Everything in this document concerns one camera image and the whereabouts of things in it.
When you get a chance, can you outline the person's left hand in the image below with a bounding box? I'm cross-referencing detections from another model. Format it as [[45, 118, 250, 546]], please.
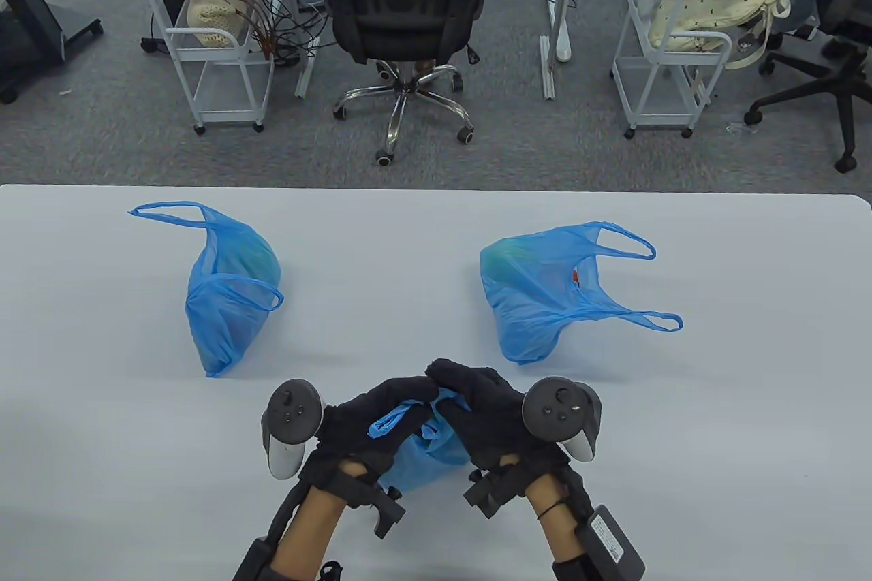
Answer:
[[300, 375, 440, 505]]

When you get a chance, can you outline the person's right hand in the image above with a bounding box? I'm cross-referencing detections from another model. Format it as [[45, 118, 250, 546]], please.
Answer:
[[426, 358, 570, 473]]

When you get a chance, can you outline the blue plastic bag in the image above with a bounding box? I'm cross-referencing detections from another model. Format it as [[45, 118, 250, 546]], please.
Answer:
[[128, 201, 285, 379], [368, 389, 471, 497], [479, 221, 683, 365]]

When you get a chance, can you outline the person's left forearm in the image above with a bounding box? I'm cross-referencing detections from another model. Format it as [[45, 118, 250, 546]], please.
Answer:
[[272, 482, 355, 581]]

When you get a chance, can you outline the person's right forearm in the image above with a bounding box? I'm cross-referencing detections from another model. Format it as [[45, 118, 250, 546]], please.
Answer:
[[525, 469, 597, 581]]

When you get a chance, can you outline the cream knitted bag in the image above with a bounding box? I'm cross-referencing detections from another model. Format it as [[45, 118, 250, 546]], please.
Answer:
[[186, 0, 273, 61]]

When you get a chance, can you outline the cream fabric bag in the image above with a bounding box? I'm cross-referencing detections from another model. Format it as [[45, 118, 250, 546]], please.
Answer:
[[646, 0, 792, 69]]

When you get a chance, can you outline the plain black battery box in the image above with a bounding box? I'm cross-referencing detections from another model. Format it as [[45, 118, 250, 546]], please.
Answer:
[[232, 537, 277, 581]]

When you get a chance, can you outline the black battery box white label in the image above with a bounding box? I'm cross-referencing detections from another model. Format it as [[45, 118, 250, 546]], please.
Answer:
[[576, 505, 646, 581]]

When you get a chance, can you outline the white metal cart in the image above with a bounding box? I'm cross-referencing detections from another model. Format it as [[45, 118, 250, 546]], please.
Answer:
[[610, 0, 734, 140], [142, 0, 275, 136]]

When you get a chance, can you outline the black mesh office chair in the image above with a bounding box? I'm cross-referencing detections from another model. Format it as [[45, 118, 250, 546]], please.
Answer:
[[312, 0, 493, 168]]

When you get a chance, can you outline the black rolling stand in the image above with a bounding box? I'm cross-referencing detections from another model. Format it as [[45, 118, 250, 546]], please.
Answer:
[[0, 0, 104, 106]]

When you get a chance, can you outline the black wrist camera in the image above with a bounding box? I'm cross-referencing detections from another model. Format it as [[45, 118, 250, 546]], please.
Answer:
[[341, 472, 407, 539], [463, 462, 529, 518]]

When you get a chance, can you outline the black cable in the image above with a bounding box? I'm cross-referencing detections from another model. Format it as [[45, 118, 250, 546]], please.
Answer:
[[264, 484, 304, 543]]

